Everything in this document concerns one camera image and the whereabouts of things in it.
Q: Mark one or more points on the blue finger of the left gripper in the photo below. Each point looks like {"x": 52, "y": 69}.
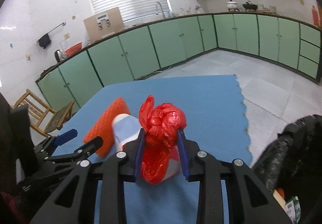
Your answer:
{"x": 88, "y": 149}
{"x": 65, "y": 137}

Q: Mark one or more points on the black trash bag bin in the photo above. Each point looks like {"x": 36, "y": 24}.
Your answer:
{"x": 292, "y": 163}

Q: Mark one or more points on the chrome towel rail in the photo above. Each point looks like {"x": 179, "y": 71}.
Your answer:
{"x": 56, "y": 28}

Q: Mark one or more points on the green lower kitchen cabinets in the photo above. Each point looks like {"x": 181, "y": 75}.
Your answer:
{"x": 139, "y": 51}

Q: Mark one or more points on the light blue milk carton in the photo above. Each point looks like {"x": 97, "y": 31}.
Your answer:
{"x": 293, "y": 210}

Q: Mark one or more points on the wooden chair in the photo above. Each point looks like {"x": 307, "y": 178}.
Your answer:
{"x": 44, "y": 118}

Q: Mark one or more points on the blue table mat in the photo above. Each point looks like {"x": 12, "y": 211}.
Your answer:
{"x": 215, "y": 117}

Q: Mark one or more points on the red thermos flask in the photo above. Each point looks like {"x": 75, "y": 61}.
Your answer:
{"x": 316, "y": 13}

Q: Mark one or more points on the white cooking pot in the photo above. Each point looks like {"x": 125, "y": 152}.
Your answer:
{"x": 232, "y": 6}

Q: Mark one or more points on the chrome sink faucet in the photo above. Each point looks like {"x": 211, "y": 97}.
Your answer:
{"x": 159, "y": 9}

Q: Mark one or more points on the red plastic basin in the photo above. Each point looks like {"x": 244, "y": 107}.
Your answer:
{"x": 74, "y": 49}

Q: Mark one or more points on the red knotted plastic bag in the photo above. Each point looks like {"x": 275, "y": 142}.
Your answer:
{"x": 159, "y": 138}

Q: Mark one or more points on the black wok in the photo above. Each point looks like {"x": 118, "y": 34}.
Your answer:
{"x": 250, "y": 7}

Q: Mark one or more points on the red paper cup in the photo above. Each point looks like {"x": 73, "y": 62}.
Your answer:
{"x": 174, "y": 165}

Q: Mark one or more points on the steel electric kettle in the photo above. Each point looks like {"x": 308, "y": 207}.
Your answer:
{"x": 59, "y": 56}

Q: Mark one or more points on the orange foam net sleeve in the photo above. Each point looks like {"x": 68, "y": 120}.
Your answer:
{"x": 103, "y": 126}

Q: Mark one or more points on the dark hanging towel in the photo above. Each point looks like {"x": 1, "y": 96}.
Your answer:
{"x": 44, "y": 41}

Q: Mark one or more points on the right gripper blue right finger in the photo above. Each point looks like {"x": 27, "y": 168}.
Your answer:
{"x": 184, "y": 158}

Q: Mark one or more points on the cardboard box with picture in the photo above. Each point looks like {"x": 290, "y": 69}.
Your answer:
{"x": 104, "y": 24}

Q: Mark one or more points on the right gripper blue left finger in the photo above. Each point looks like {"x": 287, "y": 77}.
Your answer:
{"x": 139, "y": 154}

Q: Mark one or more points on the blue white paper cup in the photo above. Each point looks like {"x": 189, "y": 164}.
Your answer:
{"x": 125, "y": 128}

